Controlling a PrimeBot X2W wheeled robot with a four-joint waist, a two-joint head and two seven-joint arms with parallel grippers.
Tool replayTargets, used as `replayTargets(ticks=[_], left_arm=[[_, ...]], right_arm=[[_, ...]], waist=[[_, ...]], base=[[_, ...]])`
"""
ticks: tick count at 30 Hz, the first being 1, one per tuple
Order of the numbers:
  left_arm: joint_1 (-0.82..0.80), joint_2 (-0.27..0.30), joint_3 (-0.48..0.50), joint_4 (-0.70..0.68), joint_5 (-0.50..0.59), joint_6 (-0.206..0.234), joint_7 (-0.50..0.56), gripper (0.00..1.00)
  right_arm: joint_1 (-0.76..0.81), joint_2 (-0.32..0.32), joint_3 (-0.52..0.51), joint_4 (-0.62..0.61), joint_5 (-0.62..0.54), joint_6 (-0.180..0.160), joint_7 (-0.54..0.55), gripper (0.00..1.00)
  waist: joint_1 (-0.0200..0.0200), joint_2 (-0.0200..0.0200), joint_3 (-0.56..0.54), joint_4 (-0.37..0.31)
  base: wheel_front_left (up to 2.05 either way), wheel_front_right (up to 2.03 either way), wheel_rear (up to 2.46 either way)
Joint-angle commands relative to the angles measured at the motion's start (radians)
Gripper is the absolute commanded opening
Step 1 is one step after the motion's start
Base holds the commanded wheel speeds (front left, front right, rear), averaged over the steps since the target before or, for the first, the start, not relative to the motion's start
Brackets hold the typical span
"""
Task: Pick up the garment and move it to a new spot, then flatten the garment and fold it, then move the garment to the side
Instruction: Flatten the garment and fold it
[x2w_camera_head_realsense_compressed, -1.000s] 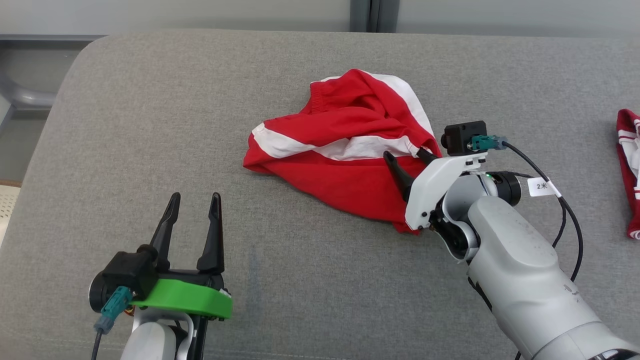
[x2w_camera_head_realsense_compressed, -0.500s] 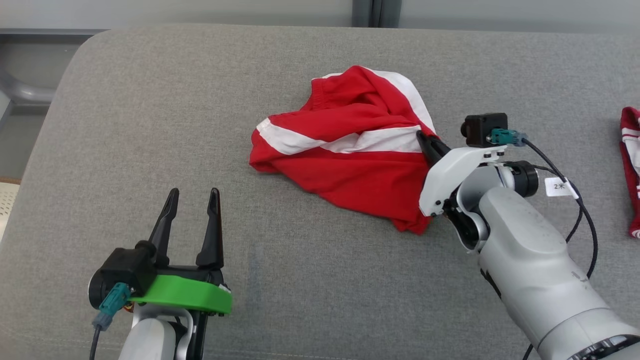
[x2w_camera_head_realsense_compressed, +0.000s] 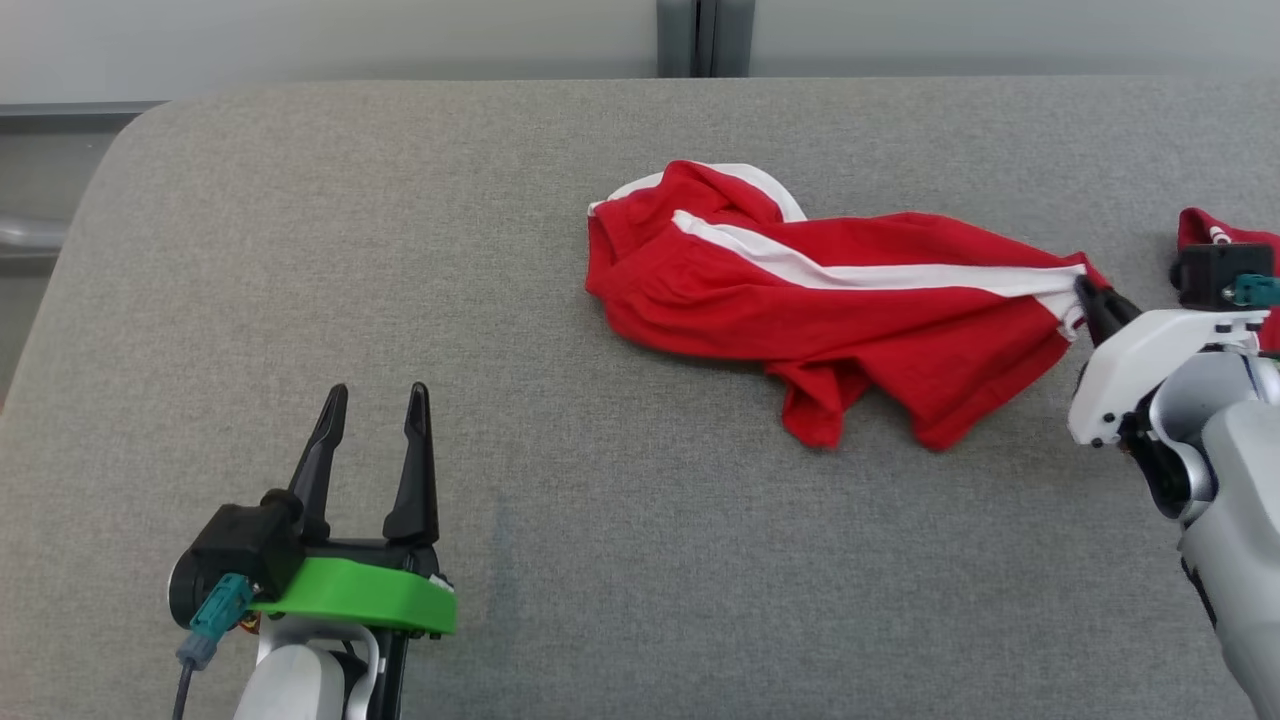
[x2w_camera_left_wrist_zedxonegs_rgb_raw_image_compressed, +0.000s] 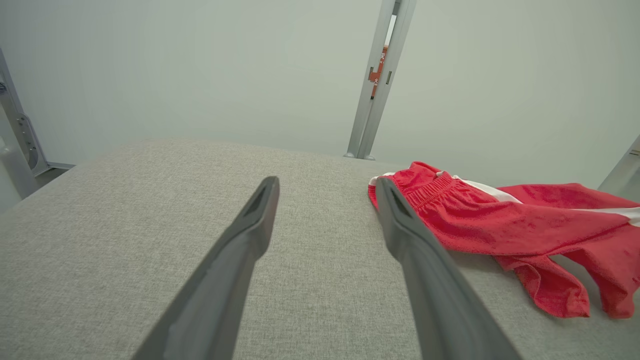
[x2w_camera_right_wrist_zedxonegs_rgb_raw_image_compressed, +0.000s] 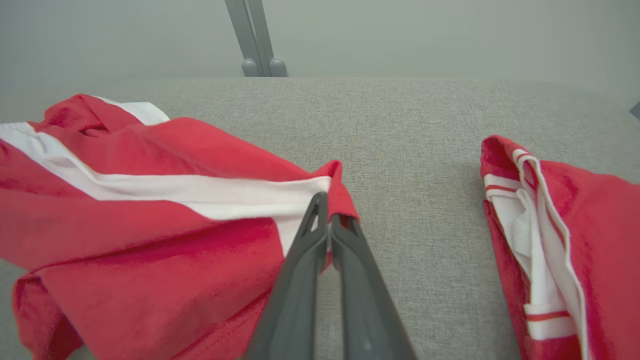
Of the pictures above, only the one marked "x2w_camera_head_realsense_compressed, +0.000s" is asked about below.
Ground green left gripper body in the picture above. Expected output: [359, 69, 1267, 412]
[168, 505, 458, 641]

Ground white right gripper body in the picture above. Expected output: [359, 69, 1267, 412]
[1068, 308, 1272, 448]

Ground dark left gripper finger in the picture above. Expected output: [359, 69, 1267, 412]
[288, 384, 349, 547]
[383, 382, 440, 546]

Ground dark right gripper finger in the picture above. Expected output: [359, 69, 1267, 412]
[1094, 285, 1144, 327]
[1075, 278, 1122, 347]

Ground red white basketball jersey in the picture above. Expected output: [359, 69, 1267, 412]
[1177, 207, 1280, 353]

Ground red shorts with white stripe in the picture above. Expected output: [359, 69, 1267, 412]
[585, 160, 1111, 452]

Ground right cable with teal plug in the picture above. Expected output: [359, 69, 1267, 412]
[1224, 274, 1280, 310]

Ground cable with teal plug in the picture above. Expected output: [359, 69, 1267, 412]
[1224, 274, 1280, 310]
[172, 573, 254, 720]

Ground left cable with teal plug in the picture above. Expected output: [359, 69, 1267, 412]
[172, 573, 254, 720]

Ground grey vertical post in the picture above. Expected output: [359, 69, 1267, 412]
[655, 0, 757, 79]

